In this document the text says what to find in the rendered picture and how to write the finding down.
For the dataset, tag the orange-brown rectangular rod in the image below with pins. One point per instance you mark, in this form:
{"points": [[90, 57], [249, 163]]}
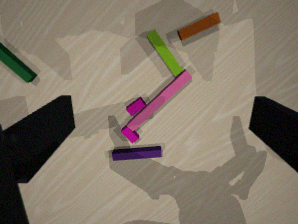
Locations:
{"points": [[199, 26]]}

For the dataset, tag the purple rod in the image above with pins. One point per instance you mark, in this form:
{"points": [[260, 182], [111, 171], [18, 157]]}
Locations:
{"points": [[136, 153]]}

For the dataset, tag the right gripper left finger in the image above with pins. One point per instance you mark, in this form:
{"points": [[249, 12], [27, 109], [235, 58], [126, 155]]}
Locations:
{"points": [[30, 143]]}

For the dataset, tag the pink rod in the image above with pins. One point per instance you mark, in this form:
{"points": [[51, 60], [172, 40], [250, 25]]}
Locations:
{"points": [[159, 100]]}

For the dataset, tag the small magenta block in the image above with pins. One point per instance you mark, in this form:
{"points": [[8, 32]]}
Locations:
{"points": [[132, 136], [135, 106]]}

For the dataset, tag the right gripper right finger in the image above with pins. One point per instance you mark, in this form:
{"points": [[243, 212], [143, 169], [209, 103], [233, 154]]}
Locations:
{"points": [[277, 126]]}

